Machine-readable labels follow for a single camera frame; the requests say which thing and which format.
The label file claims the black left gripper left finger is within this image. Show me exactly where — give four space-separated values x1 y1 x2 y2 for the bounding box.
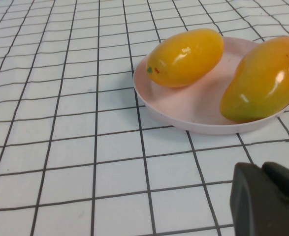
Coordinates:
229 162 289 236

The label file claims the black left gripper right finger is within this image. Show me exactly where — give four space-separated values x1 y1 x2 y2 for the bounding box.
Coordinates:
261 161 289 205

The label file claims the reddish orange mango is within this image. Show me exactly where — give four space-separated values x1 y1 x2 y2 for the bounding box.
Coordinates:
219 35 289 123

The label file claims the yellow mango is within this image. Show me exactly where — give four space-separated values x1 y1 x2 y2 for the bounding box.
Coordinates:
146 28 225 88

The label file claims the pink round plate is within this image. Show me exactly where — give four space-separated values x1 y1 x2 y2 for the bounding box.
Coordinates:
133 36 287 135

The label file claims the white black-grid checked tablecloth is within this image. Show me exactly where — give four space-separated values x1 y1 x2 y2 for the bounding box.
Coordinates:
0 0 289 236

